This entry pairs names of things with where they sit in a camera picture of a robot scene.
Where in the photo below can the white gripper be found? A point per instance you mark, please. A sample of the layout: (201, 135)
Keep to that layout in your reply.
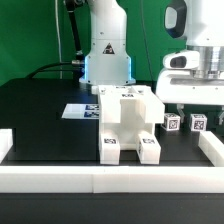
(180, 87)

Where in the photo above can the white chair back part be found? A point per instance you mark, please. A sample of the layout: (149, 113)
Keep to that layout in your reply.
(128, 103)

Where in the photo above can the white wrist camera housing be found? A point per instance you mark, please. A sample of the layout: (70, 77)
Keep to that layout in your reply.
(182, 60)

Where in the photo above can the white chair seat part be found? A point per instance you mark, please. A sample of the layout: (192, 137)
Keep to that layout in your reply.
(127, 132)

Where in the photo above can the white sheet with fiducial tags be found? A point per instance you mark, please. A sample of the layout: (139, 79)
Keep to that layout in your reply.
(81, 111)

